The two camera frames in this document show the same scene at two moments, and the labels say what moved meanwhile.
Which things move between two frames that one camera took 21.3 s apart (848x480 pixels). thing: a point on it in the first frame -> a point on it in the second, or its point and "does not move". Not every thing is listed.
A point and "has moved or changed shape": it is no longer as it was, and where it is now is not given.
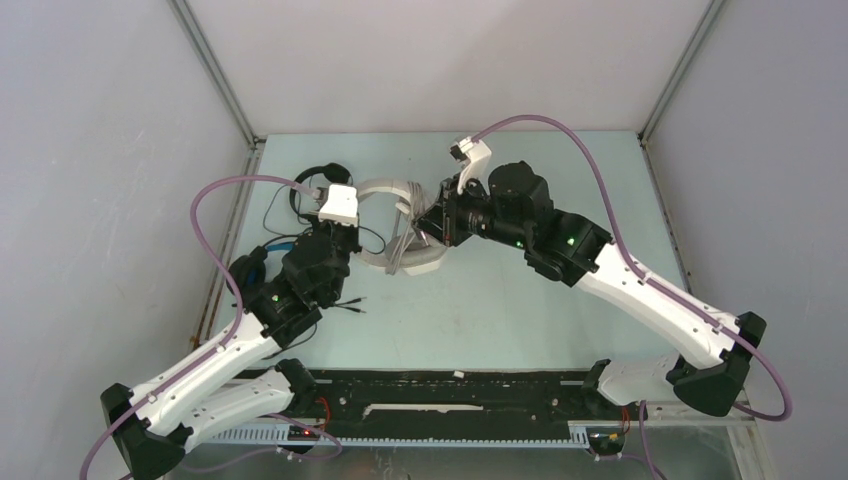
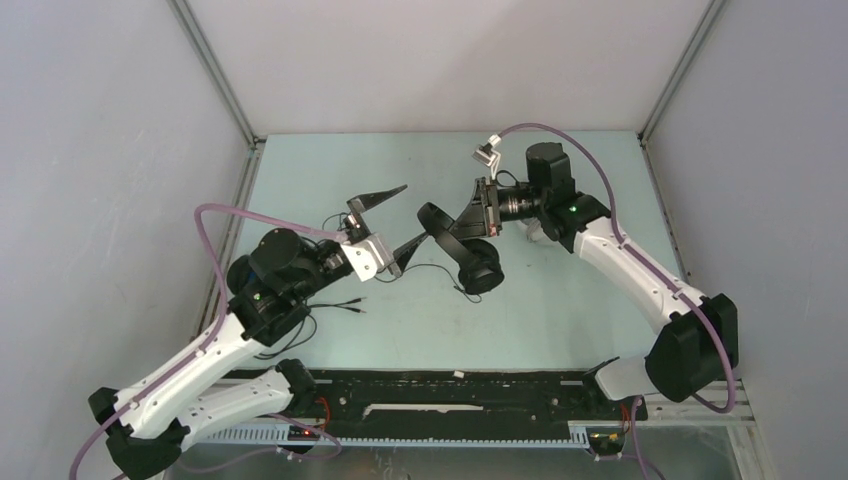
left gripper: (350, 230) -> (361, 204)
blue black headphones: (249, 269) does not move
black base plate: (466, 396) does not move
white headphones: (414, 256) has moved or changed shape
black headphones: (336, 174) -> (479, 266)
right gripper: (441, 221) -> (482, 216)
